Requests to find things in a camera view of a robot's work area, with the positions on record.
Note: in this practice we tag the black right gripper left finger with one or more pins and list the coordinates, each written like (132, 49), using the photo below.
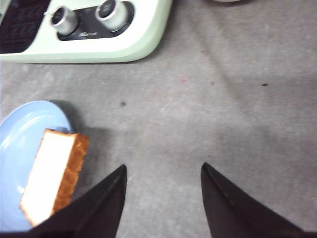
(96, 214)

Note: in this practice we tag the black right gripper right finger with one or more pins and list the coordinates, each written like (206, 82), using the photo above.
(232, 213)

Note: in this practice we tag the toast bread slice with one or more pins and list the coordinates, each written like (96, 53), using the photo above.
(54, 175)

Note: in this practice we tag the beige ribbed bowl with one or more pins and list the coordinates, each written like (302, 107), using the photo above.
(226, 1)

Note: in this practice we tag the mint green breakfast maker base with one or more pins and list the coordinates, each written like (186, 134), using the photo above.
(26, 33)

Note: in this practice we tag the blue round plate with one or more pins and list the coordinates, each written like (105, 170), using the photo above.
(21, 133)

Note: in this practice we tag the silver left control knob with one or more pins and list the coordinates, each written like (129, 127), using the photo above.
(64, 21)

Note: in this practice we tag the silver control knob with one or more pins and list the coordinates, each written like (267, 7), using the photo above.
(113, 14)
(64, 21)

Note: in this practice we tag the silver right control knob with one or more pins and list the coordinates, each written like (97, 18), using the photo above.
(113, 14)

